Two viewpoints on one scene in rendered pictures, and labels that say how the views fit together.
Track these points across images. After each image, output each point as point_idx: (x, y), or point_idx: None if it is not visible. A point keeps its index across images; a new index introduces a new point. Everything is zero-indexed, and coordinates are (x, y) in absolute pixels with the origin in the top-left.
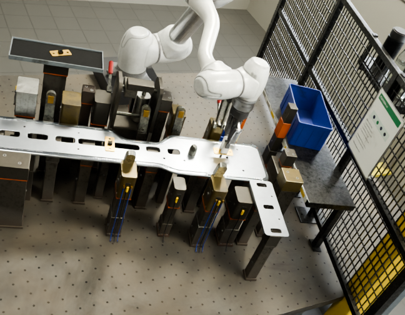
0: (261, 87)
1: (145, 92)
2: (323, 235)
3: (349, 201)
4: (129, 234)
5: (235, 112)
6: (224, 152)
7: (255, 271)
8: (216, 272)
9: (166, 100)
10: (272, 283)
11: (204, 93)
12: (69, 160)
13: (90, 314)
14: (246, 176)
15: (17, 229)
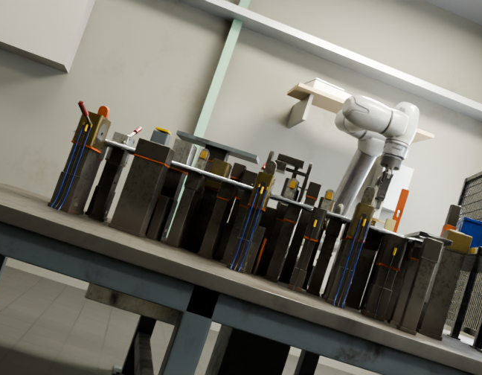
0: (411, 123)
1: (294, 175)
2: None
3: None
4: (253, 276)
5: (386, 158)
6: (374, 216)
7: (413, 313)
8: (359, 315)
9: (315, 182)
10: (440, 344)
11: (351, 106)
12: (204, 235)
13: (190, 261)
14: (400, 234)
15: (134, 235)
